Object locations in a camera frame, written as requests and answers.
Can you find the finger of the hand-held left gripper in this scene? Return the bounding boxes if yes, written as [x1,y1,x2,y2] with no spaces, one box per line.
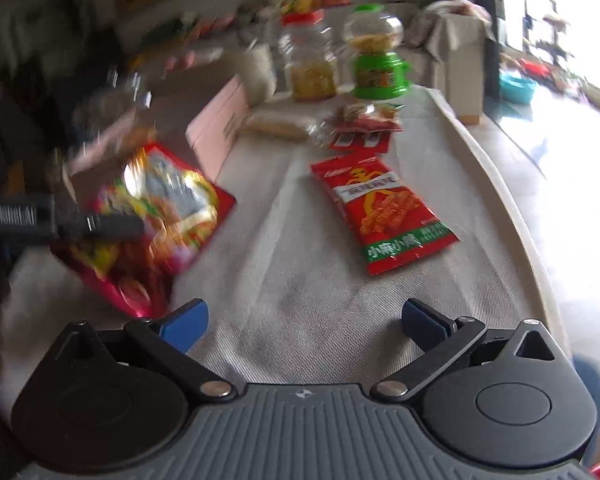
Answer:
[54,211,147,243]

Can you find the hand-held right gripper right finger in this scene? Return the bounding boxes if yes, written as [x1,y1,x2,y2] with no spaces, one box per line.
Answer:
[370,298,557,404]

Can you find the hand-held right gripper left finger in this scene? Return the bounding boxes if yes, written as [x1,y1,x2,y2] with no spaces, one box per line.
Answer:
[52,298,238,404]

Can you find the large red snack bag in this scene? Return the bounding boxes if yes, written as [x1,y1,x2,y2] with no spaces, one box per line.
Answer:
[49,141,237,319]

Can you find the pink cardboard box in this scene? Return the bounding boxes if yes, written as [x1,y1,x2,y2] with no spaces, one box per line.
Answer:
[186,74,252,173]

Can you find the red peanut snack packet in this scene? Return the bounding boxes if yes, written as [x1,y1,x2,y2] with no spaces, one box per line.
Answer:
[309,152,459,277]

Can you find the glass jar of nuts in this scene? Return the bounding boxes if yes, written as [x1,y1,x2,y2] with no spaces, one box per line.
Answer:
[71,69,154,137]

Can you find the small red sachets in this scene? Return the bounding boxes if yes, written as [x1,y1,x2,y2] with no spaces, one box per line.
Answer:
[329,129,392,154]

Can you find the beige snack packet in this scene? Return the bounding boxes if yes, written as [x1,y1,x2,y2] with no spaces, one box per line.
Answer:
[244,111,317,140]

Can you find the grey rectangular container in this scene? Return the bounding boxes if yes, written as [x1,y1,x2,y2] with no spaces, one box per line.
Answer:
[234,41,279,107]

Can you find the clear bread packet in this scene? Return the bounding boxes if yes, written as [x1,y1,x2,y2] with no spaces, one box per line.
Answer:
[309,103,405,148]

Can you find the blue plastic basin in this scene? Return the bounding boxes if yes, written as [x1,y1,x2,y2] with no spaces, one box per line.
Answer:
[499,69,538,105]

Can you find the plastic jar with red lid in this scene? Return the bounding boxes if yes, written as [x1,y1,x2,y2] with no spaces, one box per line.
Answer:
[278,9,339,103]

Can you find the grey covered sofa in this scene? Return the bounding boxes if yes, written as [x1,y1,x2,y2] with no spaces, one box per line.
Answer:
[130,0,487,126]

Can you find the green candy dispenser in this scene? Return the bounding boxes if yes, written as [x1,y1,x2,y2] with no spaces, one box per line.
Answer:
[342,4,411,100]

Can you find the pile of clothes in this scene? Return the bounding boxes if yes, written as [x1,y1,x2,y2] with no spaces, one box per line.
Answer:
[409,0,492,47]

